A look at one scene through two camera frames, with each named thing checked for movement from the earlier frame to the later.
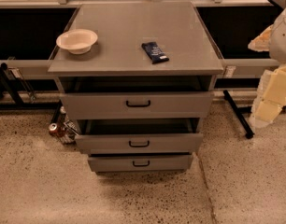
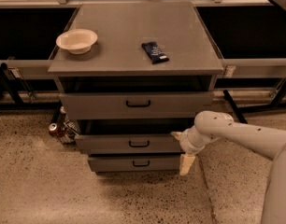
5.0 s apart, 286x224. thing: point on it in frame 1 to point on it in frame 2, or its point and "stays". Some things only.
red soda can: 53,129 stays
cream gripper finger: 262,43 to 178,134
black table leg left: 7,83 stays
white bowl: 77,41 stays
